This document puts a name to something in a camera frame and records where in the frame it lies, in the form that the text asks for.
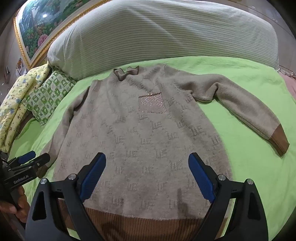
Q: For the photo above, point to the gold framed floral painting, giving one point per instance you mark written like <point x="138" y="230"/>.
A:
<point x="34" y="27"/>

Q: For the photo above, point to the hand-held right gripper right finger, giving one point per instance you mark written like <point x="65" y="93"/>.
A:
<point x="201" y="179"/>

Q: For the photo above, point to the white striped quilt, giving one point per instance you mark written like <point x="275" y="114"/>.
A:
<point x="161" y="34"/>

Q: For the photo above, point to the beige patterned knit sweater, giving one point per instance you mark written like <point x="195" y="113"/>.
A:
<point x="143" y="139"/>

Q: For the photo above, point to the person's left hand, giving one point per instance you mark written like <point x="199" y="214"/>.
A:
<point x="22" y="202"/>

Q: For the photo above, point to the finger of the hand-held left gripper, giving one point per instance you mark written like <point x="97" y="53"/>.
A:
<point x="27" y="157"/>
<point x="43" y="159"/>

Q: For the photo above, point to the small cartoon wall sticker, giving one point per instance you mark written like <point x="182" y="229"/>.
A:
<point x="19" y="63"/>

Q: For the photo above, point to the green bed sheet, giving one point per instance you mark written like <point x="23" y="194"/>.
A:
<point x="242" y="173"/>

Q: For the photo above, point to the yellow printed blanket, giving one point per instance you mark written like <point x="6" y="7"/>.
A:
<point x="13" y="99"/>

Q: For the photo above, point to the green checked printed blanket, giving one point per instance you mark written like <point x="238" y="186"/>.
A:
<point x="48" y="95"/>

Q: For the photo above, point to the pink cloth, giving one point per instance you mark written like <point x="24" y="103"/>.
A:
<point x="290" y="77"/>

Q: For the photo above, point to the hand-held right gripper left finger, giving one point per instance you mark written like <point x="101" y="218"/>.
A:
<point x="92" y="179"/>

